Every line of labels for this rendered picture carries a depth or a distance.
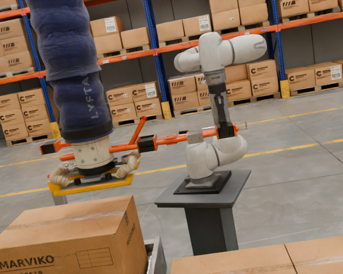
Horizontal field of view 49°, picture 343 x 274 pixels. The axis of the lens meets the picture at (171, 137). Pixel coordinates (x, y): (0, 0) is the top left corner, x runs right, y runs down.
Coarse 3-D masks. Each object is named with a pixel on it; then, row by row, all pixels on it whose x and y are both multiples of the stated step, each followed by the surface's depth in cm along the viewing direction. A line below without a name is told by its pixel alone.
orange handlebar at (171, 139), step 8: (168, 136) 167; (176, 136) 169; (184, 136) 165; (208, 136) 164; (64, 144) 197; (160, 144) 166; (168, 144) 165; (72, 152) 174; (112, 152) 168; (64, 160) 170
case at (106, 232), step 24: (24, 216) 193; (48, 216) 187; (72, 216) 181; (96, 216) 176; (120, 216) 171; (0, 240) 171; (24, 240) 166; (48, 240) 161; (72, 240) 159; (96, 240) 158; (120, 240) 161; (0, 264) 165; (24, 264) 164; (48, 264) 163; (72, 264) 162; (96, 264) 161; (120, 264) 160; (144, 264) 194
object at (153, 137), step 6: (138, 138) 169; (144, 138) 172; (150, 138) 170; (156, 138) 170; (138, 144) 164; (144, 144) 164; (150, 144) 165; (138, 150) 166; (144, 150) 165; (150, 150) 165; (156, 150) 165
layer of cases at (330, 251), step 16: (320, 240) 194; (336, 240) 191; (192, 256) 202; (208, 256) 199; (224, 256) 197; (240, 256) 194; (256, 256) 191; (272, 256) 189; (288, 256) 186; (304, 256) 184; (320, 256) 181; (336, 256) 179; (176, 272) 191; (192, 272) 188; (208, 272) 186; (224, 272) 183; (240, 272) 181; (256, 272) 178; (272, 272) 176; (288, 272) 174; (304, 272) 172; (320, 272) 170; (336, 272) 168
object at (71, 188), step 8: (112, 176) 167; (128, 176) 164; (72, 184) 166; (80, 184) 164; (88, 184) 162; (96, 184) 161; (104, 184) 160; (112, 184) 159; (120, 184) 159; (128, 184) 159; (56, 192) 162; (64, 192) 161; (72, 192) 161; (80, 192) 161
